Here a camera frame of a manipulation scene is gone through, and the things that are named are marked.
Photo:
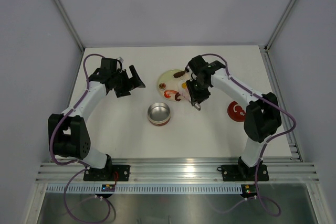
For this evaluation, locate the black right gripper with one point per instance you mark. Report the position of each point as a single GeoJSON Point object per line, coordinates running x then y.
{"type": "Point", "coordinates": [196, 97]}

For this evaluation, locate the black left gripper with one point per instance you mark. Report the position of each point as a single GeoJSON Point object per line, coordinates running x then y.
{"type": "Point", "coordinates": [131, 84]}

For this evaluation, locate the pink cat paw tongs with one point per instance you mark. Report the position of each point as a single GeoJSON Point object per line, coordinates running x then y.
{"type": "Point", "coordinates": [186, 96]}

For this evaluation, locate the dark red toy octopus tentacle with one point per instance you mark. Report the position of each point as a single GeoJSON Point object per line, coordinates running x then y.
{"type": "Point", "coordinates": [178, 97]}

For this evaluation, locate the cream green round plate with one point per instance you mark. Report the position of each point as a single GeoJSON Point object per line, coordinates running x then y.
{"type": "Point", "coordinates": [170, 81]}

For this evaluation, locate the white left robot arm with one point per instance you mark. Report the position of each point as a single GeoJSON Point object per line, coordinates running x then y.
{"type": "Point", "coordinates": [69, 139]}

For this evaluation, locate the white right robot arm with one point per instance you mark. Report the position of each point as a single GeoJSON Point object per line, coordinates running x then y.
{"type": "Point", "coordinates": [262, 116]}

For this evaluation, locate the red steel lunch box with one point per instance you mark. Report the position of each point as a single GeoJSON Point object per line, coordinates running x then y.
{"type": "Point", "coordinates": [159, 114]}

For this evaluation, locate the red lunch box lid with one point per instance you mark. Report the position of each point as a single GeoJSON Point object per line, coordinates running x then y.
{"type": "Point", "coordinates": [236, 112]}

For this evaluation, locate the toy fried egg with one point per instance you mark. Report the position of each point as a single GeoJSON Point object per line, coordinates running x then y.
{"type": "Point", "coordinates": [182, 87]}

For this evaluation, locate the brown toy sea cucumber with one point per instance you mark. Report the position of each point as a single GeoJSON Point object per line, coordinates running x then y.
{"type": "Point", "coordinates": [179, 74]}

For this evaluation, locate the orange toy shrimp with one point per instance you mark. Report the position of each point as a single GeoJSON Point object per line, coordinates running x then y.
{"type": "Point", "coordinates": [169, 93]}

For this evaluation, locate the toy noodle bowl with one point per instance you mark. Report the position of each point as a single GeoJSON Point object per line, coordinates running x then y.
{"type": "Point", "coordinates": [162, 86]}

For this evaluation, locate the right side aluminium rail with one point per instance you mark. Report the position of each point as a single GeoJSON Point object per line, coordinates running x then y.
{"type": "Point", "coordinates": [287, 122]}

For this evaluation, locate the aluminium rail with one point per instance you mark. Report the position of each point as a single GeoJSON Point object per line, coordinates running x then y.
{"type": "Point", "coordinates": [186, 170]}
{"type": "Point", "coordinates": [287, 122]}

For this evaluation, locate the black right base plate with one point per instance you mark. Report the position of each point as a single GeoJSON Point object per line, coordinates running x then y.
{"type": "Point", "coordinates": [236, 173]}

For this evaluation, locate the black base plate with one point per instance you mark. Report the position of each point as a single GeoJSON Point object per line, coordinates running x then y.
{"type": "Point", "coordinates": [236, 173]}
{"type": "Point", "coordinates": [110, 174]}

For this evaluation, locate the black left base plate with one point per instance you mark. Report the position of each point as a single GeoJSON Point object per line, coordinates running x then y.
{"type": "Point", "coordinates": [110, 174]}

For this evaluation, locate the aluminium front rail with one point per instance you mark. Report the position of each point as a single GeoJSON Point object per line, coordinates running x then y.
{"type": "Point", "coordinates": [186, 170]}

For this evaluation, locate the white slotted cable duct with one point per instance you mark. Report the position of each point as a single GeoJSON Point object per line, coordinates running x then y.
{"type": "Point", "coordinates": [153, 189]}

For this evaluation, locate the left aluminium frame post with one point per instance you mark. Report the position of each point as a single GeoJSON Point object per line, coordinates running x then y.
{"type": "Point", "coordinates": [69, 25]}

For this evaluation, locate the aluminium frame post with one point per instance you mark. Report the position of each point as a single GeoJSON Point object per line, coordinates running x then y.
{"type": "Point", "coordinates": [69, 25]}
{"type": "Point", "coordinates": [280, 24]}

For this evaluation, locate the right aluminium frame post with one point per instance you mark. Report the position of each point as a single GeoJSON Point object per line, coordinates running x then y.
{"type": "Point", "coordinates": [280, 24]}

